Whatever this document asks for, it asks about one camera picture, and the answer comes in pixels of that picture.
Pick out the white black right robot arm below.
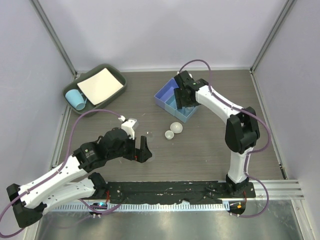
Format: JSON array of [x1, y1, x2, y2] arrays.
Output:
[[174, 70, 260, 198]]

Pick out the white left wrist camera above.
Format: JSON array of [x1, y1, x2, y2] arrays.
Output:
[[118, 115, 139, 140]]

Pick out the aluminium rail profile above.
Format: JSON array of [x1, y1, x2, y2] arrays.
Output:
[[249, 179, 305, 201]]

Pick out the blue tiered organizer box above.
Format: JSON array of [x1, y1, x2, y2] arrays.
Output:
[[154, 78, 200, 123]]

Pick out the light blue mug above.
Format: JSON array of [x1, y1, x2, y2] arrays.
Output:
[[65, 89, 87, 111]]

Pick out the large white ceramic bowl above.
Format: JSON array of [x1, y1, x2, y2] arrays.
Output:
[[170, 122, 183, 134]]

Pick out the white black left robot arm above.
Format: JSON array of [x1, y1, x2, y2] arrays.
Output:
[[6, 127, 152, 228]]

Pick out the clear glass watch dish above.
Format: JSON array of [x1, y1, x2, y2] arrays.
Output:
[[146, 131, 155, 142]]

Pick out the small white ceramic bowl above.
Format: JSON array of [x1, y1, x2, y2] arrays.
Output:
[[164, 130, 175, 140]]

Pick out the dark green plastic tray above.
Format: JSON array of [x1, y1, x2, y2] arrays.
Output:
[[62, 63, 127, 115]]

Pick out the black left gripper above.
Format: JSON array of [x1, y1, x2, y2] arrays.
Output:
[[107, 133, 152, 163]]

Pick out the clear glass beaker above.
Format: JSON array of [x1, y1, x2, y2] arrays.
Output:
[[181, 107, 195, 117]]

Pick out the white slotted cable duct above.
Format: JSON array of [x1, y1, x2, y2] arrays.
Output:
[[51, 201, 230, 212]]

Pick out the white square plate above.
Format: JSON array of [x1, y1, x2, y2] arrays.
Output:
[[77, 68, 124, 106]]

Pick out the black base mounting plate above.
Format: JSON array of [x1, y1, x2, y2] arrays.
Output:
[[77, 179, 257, 205]]

